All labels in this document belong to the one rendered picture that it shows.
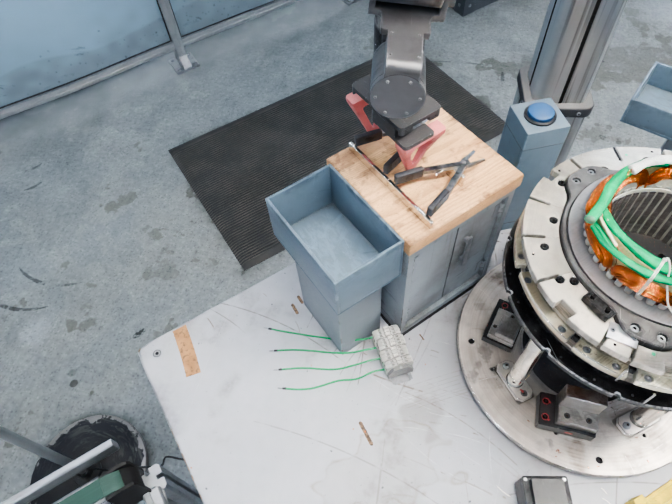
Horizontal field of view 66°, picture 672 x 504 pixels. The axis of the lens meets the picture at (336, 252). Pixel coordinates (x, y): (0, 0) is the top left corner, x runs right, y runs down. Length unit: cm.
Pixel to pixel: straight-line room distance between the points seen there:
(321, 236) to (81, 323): 140
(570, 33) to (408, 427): 70
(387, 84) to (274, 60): 226
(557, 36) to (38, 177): 213
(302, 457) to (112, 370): 116
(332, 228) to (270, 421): 32
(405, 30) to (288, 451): 61
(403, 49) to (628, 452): 65
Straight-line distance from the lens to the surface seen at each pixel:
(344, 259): 74
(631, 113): 94
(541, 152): 92
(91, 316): 205
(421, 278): 79
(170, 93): 273
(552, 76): 107
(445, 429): 87
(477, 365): 89
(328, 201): 80
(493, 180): 75
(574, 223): 68
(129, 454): 178
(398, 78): 54
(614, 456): 90
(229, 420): 89
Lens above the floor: 161
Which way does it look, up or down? 56 degrees down
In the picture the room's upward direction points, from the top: 5 degrees counter-clockwise
